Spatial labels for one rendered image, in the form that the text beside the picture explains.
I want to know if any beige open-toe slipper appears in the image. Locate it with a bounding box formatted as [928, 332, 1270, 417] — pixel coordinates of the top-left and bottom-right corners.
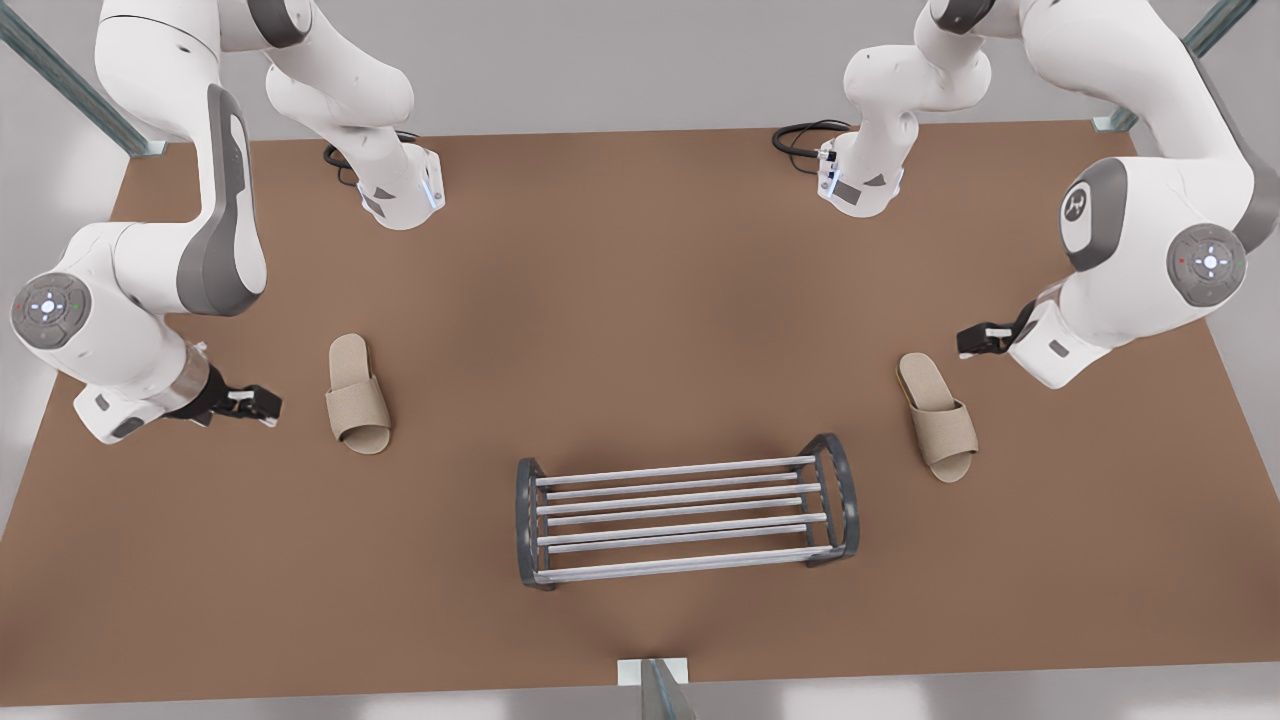
[325, 334, 393, 456]
[896, 352, 980, 484]

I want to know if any silver frame post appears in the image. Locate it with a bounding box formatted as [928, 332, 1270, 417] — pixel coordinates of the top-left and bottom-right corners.
[617, 657, 697, 720]
[1093, 0, 1261, 135]
[0, 5, 168, 159]

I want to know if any black cable loop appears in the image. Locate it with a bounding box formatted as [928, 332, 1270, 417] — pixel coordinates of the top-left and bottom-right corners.
[771, 119, 853, 177]
[322, 130, 423, 188]

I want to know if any grey metal shoe rack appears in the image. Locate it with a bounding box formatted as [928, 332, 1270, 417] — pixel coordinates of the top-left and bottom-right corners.
[515, 433, 861, 591]

